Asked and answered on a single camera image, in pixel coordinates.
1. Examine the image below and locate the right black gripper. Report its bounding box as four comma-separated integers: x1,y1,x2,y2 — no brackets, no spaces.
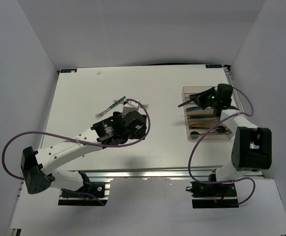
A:
189,87,219,110

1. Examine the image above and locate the black knife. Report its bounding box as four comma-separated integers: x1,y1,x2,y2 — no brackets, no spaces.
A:
177,98,195,108

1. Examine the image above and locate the blue knife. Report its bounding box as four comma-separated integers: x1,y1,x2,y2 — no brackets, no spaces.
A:
186,107,213,113

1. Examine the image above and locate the pink handled fork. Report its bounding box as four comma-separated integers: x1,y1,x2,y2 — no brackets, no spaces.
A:
114,100,149,109

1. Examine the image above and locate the green handled fork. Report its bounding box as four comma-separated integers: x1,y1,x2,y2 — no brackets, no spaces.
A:
95,96,126,118

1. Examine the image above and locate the black spoon long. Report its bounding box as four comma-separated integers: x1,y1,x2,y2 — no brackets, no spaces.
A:
189,125,228,133

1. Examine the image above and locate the black spoon short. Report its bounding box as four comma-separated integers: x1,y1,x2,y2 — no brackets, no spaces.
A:
190,131,218,140

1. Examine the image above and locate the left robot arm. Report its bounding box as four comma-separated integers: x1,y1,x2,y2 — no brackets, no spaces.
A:
21,111,147,196

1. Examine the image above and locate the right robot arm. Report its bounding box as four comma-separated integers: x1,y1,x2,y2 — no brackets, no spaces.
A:
190,84,272,196

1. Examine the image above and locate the clear plastic organizer tray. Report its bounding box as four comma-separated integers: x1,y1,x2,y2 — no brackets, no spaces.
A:
178,84,232,140

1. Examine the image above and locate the right blue corner label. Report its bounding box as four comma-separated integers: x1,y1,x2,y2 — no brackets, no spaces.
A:
205,64,223,69

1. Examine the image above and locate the blue corner label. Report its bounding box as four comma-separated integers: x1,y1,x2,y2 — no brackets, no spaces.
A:
60,68,77,73
205,64,223,69

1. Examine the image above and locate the left blue corner label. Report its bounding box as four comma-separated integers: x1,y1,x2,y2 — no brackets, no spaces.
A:
60,68,77,73

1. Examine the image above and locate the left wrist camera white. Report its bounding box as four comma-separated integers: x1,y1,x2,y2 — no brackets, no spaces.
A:
122,99,140,117

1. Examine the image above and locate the aluminium table rail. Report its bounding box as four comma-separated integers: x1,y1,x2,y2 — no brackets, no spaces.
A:
31,167,264,180

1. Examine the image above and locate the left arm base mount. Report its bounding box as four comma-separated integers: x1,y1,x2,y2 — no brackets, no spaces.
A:
55,172,111,207

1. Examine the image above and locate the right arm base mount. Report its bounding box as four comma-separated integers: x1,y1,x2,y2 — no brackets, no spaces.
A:
185,181,239,209

